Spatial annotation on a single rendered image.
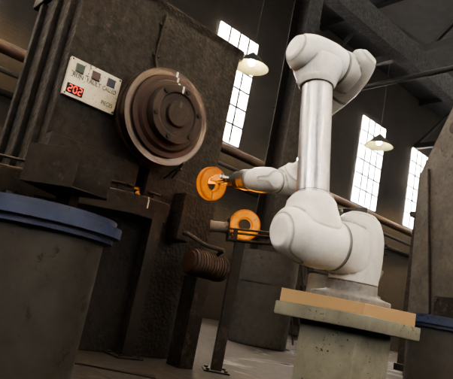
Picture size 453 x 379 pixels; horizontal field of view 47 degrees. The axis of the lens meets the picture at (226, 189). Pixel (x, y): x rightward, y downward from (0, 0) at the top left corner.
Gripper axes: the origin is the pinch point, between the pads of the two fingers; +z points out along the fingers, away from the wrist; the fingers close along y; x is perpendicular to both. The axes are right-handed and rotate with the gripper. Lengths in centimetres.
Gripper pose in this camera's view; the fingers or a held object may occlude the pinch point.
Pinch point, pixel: (212, 180)
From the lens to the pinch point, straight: 237.6
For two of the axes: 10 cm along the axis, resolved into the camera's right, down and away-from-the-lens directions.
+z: -6.4, -0.1, 7.6
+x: 2.3, -9.6, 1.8
